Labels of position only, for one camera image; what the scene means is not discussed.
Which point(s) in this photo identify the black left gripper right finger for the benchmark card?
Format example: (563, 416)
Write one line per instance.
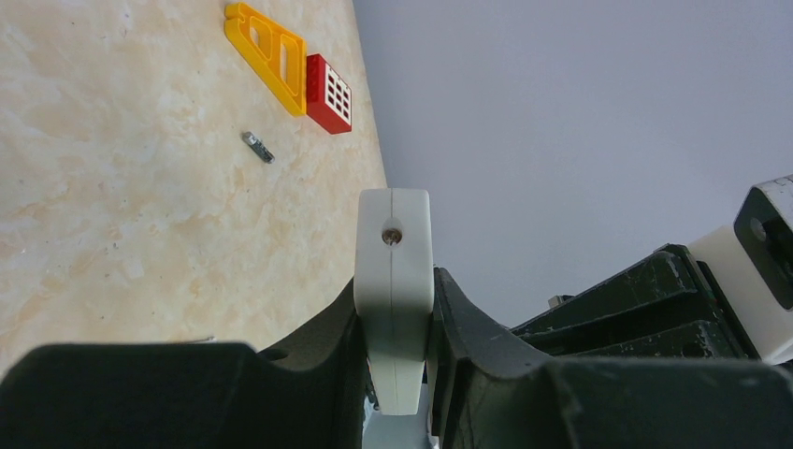
(490, 389)

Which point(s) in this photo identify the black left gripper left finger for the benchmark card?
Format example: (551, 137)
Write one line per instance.
(305, 391)

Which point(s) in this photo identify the white remote control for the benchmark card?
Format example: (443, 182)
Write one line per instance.
(393, 293)

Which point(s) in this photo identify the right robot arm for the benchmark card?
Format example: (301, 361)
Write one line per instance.
(689, 348)

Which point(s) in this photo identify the red toy window block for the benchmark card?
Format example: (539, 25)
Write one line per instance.
(329, 97)

